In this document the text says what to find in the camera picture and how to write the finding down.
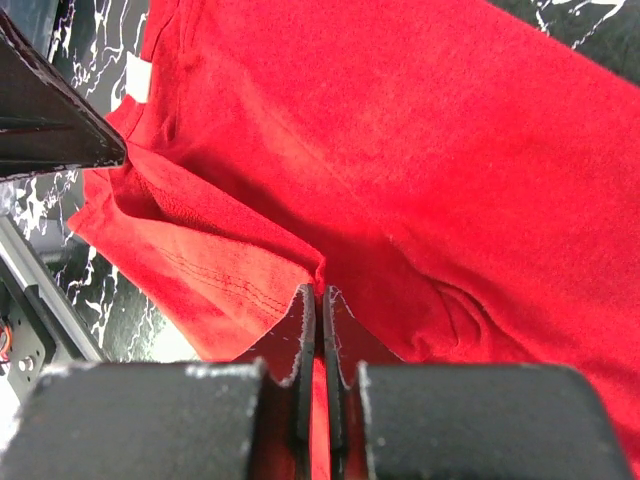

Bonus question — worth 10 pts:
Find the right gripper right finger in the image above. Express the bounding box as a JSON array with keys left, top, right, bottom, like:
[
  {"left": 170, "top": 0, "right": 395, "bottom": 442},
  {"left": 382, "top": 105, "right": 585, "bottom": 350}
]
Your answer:
[{"left": 322, "top": 286, "right": 403, "bottom": 478}]

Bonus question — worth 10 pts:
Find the red t-shirt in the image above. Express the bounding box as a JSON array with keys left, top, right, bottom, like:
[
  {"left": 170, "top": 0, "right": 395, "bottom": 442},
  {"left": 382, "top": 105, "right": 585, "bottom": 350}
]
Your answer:
[{"left": 69, "top": 1, "right": 639, "bottom": 466}]

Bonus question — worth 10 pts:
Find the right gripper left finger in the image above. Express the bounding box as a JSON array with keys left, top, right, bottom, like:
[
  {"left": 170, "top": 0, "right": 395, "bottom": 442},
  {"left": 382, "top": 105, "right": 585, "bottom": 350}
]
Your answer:
[{"left": 235, "top": 285, "right": 316, "bottom": 475}]

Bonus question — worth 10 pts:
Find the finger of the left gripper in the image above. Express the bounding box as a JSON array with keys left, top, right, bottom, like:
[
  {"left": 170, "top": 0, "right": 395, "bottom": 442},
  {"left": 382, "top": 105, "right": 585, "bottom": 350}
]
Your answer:
[{"left": 1, "top": 13, "right": 126, "bottom": 178}]

